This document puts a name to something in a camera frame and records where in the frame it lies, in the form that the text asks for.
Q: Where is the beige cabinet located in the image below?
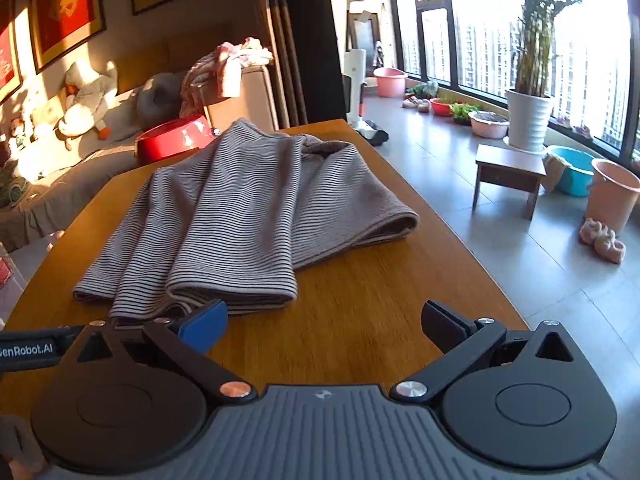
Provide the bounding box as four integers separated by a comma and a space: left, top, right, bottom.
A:
202, 64, 281, 133

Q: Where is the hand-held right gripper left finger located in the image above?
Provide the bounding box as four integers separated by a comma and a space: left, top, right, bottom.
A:
62, 299, 258, 403

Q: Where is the small wooden stool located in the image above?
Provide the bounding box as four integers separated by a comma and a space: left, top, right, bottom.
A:
471, 143, 547, 221

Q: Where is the white goose plush toy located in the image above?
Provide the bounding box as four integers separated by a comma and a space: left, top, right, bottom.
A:
54, 60, 121, 151

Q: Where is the pink bucket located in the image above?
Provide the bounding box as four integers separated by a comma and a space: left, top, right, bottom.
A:
584, 158, 640, 237

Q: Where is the beige cloth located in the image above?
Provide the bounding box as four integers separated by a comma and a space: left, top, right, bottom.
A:
542, 154, 566, 192

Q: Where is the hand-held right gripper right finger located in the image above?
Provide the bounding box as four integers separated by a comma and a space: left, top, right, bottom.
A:
390, 300, 588, 403

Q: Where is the pink slipper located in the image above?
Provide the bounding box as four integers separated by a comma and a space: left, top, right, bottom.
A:
594, 232, 627, 265
579, 217, 608, 247

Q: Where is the beige covered sofa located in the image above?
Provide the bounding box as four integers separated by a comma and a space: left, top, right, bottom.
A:
0, 35, 211, 253

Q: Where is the pile of pink clothes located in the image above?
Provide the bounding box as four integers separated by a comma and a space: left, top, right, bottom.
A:
179, 37, 275, 118

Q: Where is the grey cushion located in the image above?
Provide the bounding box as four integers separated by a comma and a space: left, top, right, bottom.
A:
136, 72, 186, 128

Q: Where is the dark brown curtain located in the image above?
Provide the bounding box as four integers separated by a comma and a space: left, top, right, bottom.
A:
250, 0, 346, 131

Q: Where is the red framed picture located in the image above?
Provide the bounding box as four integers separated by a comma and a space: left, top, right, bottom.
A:
0, 0, 23, 106
27, 0, 107, 75

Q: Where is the leafy green plant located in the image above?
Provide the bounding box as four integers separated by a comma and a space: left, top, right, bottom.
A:
407, 81, 439, 101

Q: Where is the grey striped garment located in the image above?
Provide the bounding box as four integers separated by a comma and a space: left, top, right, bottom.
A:
72, 117, 420, 322

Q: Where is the blue basin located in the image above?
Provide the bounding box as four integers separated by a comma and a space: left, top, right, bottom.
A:
545, 145, 598, 197

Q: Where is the white bowl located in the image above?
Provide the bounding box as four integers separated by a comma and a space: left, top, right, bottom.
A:
467, 110, 511, 139

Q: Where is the white floor cleaner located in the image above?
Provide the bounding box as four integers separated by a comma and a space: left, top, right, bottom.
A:
341, 0, 390, 146

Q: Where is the pink basin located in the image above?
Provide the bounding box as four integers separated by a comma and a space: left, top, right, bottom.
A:
372, 66, 408, 98

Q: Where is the potted plant white pot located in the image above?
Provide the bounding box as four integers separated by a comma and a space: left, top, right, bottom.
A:
502, 0, 573, 153

